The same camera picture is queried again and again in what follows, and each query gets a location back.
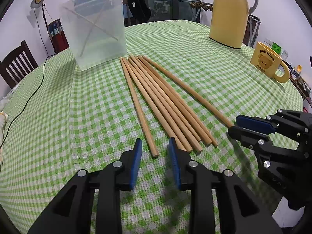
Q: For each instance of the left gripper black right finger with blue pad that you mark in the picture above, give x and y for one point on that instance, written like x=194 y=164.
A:
x=218 y=196

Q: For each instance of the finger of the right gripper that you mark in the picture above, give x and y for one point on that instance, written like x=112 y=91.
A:
x=249 y=139
x=256 y=124

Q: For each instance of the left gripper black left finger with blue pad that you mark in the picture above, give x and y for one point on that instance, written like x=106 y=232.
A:
x=86 y=192

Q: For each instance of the wooden chopstick six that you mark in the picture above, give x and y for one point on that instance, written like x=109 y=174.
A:
x=198 y=122

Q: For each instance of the wooden chopstick four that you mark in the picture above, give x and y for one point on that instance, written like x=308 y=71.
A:
x=168 y=99

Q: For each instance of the yellow bear mug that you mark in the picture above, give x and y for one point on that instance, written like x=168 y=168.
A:
x=268 y=62

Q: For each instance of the wooden chopstick three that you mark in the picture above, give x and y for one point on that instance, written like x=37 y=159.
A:
x=165 y=107

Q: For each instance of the wooden chopstick five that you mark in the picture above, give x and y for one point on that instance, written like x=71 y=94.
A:
x=196 y=128

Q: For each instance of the wooden chopstick two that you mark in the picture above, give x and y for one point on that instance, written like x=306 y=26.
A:
x=158 y=108

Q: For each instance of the green checkered tablecloth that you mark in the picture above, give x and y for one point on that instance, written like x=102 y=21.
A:
x=62 y=119

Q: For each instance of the yellow thermos jug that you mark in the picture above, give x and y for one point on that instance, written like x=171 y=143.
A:
x=229 y=20

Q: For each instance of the beige work gloves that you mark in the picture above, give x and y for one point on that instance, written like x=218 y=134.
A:
x=3 y=120

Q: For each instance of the wooden chopstick one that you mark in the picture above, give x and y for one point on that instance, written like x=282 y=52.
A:
x=147 y=133

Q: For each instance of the drying rack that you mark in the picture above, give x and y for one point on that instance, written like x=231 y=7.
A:
x=199 y=6

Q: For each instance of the dark wooden chair left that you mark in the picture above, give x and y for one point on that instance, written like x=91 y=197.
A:
x=17 y=65

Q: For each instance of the black bag on chair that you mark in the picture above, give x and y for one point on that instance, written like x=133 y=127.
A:
x=139 y=10

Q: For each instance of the clear plastic container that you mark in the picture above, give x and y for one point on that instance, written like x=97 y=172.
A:
x=89 y=45

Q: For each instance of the studio lamp on stand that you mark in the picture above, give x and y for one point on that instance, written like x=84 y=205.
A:
x=36 y=5

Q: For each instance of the red folded item by wall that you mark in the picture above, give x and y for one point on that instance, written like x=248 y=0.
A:
x=57 y=36

